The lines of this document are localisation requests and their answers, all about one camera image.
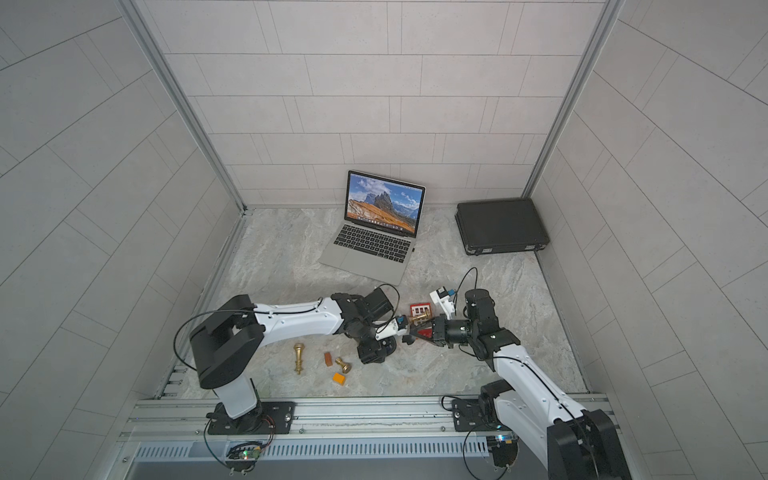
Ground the silver laptop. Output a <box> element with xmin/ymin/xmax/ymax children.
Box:
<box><xmin>319</xmin><ymin>170</ymin><xmax>426</xmax><ymax>285</ymax></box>

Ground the black wireless mouse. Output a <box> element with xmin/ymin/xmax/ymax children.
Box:
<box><xmin>375</xmin><ymin>337</ymin><xmax>397</xmax><ymax>363</ymax></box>

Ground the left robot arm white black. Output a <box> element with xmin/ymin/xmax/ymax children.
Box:
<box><xmin>189</xmin><ymin>288</ymin><xmax>408</xmax><ymax>421</ymax></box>

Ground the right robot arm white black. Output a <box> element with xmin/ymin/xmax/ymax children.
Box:
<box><xmin>406</xmin><ymin>289</ymin><xmax>631</xmax><ymax>479</ymax></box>

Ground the gold chess piece on brick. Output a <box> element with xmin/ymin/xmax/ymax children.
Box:
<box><xmin>409</xmin><ymin>310</ymin><xmax>433</xmax><ymax>324</ymax></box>

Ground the small gold chess pawn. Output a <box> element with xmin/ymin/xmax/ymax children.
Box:
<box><xmin>335</xmin><ymin>357</ymin><xmax>351</xmax><ymax>374</ymax></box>

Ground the tall gold chess piece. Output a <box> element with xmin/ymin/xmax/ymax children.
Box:
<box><xmin>293</xmin><ymin>343</ymin><xmax>305</xmax><ymax>375</ymax></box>

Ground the black flat case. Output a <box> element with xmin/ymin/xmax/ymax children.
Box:
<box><xmin>455</xmin><ymin>198</ymin><xmax>550</xmax><ymax>256</ymax></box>

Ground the right green circuit board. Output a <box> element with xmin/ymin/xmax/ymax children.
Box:
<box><xmin>486</xmin><ymin>434</ymin><xmax>519</xmax><ymax>469</ymax></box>

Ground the green circuit board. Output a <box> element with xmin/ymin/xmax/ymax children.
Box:
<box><xmin>486</xmin><ymin>434</ymin><xmax>519</xmax><ymax>469</ymax></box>
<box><xmin>225</xmin><ymin>441</ymin><xmax>266</xmax><ymax>476</ymax></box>

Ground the left green circuit board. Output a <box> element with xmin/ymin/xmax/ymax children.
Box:
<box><xmin>225</xmin><ymin>441</ymin><xmax>266</xmax><ymax>476</ymax></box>

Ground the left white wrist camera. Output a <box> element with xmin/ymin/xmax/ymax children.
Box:
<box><xmin>375</xmin><ymin>315</ymin><xmax>409</xmax><ymax>341</ymax></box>

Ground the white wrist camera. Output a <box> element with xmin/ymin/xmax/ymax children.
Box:
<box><xmin>375</xmin><ymin>315</ymin><xmax>409</xmax><ymax>341</ymax></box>
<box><xmin>430</xmin><ymin>286</ymin><xmax>456</xmax><ymax>320</ymax></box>

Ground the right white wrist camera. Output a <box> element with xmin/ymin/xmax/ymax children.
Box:
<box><xmin>430</xmin><ymin>286</ymin><xmax>456</xmax><ymax>320</ymax></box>

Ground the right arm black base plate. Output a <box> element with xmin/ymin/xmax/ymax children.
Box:
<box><xmin>450</xmin><ymin>380</ymin><xmax>514</xmax><ymax>432</ymax></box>

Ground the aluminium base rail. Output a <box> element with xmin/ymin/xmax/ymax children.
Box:
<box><xmin>116</xmin><ymin>392</ymin><xmax>637</xmax><ymax>480</ymax></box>

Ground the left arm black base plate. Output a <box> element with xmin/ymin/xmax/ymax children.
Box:
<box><xmin>206</xmin><ymin>401</ymin><xmax>297</xmax><ymax>436</ymax></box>

